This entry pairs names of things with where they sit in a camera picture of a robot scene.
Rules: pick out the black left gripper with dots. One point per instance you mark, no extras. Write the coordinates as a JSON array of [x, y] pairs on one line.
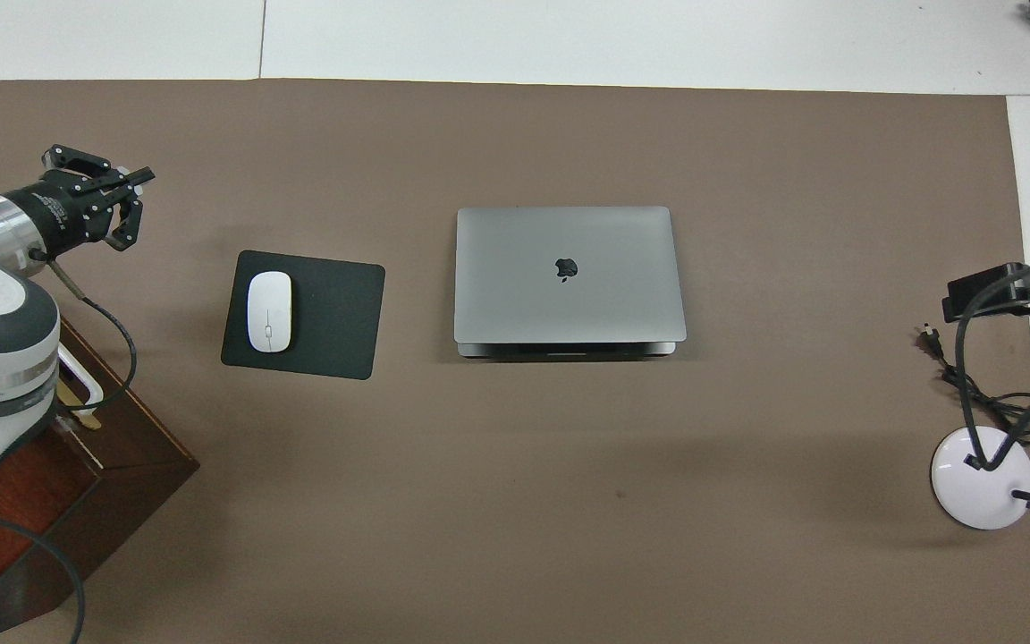
[[68, 215]]

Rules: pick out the grey laptop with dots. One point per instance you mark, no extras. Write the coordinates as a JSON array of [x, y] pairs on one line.
[[569, 277]]

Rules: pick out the white computer mouse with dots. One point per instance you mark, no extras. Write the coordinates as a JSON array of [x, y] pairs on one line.
[[269, 313]]

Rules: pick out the white desk lamp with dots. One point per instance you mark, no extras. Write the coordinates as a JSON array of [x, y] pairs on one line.
[[989, 501]]

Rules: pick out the brass box plate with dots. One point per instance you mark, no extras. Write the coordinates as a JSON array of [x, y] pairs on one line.
[[88, 420]]

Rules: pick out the black mouse pad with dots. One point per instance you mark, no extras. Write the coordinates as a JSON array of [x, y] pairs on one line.
[[336, 313]]

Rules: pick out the dark wooden box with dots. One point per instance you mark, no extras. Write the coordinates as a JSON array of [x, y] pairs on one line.
[[122, 501]]

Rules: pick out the brown table mat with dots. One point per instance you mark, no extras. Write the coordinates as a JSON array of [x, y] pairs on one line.
[[569, 492]]

